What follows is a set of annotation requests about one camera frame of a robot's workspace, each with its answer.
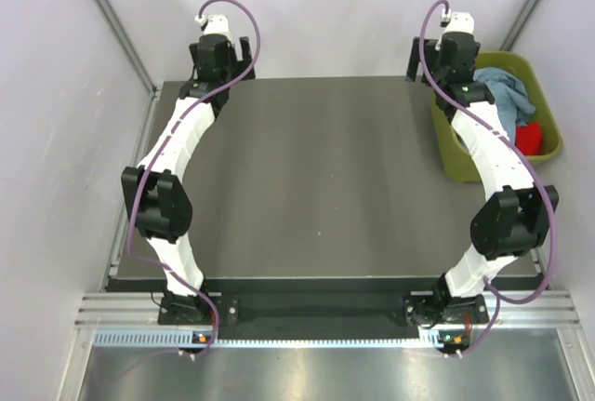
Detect light blue t shirt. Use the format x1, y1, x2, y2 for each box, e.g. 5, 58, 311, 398
473, 67, 536, 130

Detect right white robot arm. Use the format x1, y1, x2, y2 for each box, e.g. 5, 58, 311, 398
406, 32, 559, 327

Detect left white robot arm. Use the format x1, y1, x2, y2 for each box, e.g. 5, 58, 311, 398
121, 33, 256, 325

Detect olive green plastic bin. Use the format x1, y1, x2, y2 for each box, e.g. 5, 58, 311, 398
430, 50, 562, 183

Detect red t shirt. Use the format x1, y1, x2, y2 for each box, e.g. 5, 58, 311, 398
515, 122, 544, 156

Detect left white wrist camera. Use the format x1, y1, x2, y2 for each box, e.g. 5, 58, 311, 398
194, 14, 232, 41

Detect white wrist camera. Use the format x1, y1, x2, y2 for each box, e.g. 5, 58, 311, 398
440, 9, 475, 35
194, 14, 232, 41

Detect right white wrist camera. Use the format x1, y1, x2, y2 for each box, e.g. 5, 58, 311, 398
440, 9, 475, 35

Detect left aluminium corner post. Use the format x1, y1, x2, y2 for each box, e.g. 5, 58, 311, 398
92, 0, 157, 97

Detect aluminium front rail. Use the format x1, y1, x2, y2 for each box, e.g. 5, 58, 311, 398
75, 290, 580, 329

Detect white slotted cable duct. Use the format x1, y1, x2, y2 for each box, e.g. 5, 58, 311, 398
94, 329, 469, 349

